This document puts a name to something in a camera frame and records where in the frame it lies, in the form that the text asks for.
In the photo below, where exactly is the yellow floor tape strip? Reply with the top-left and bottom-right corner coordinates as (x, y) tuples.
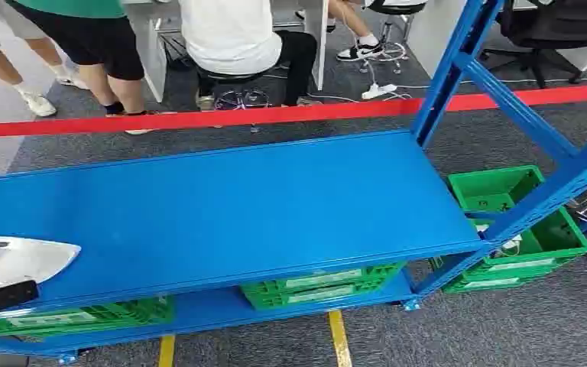
(157, 334), (177, 367)
(327, 310), (354, 367)

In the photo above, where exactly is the blue steel shelf rack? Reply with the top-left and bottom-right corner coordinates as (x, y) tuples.
(0, 0), (587, 367)

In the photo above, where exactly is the black office chair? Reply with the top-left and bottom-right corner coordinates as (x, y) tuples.
(479, 0), (587, 90)

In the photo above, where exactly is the black round stool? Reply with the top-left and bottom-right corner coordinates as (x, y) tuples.
(196, 67), (275, 112)
(359, 0), (429, 76)

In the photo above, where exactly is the green plastic crate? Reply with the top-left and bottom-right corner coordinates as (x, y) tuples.
(240, 263), (406, 296)
(446, 165), (546, 214)
(245, 280), (399, 311)
(468, 207), (587, 277)
(429, 255), (558, 295)
(0, 296), (176, 339)

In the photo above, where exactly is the white cable bundle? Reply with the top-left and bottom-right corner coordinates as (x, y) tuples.
(475, 222), (524, 258)

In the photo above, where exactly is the white power strip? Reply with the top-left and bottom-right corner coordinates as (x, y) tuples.
(360, 82), (399, 101)

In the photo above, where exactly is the person's leg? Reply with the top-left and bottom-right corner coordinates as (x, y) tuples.
(296, 0), (384, 63)

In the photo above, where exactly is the red barrier tape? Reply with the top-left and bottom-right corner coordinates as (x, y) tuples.
(0, 82), (587, 138)

